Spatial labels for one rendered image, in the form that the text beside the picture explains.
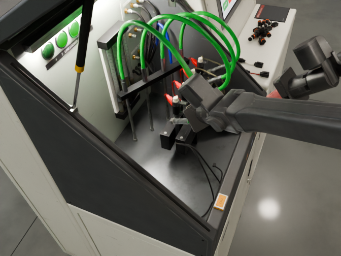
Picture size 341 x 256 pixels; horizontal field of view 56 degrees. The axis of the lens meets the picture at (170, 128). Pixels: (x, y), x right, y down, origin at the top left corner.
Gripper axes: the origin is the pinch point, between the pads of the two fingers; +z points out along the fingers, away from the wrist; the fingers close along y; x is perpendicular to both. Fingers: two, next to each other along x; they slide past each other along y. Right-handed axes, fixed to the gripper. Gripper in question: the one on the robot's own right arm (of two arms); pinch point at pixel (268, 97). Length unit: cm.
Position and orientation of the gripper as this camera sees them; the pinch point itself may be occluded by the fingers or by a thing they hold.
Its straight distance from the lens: 97.2
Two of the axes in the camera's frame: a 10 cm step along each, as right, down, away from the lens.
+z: -5.0, 1.8, 8.4
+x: -6.4, 5.8, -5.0
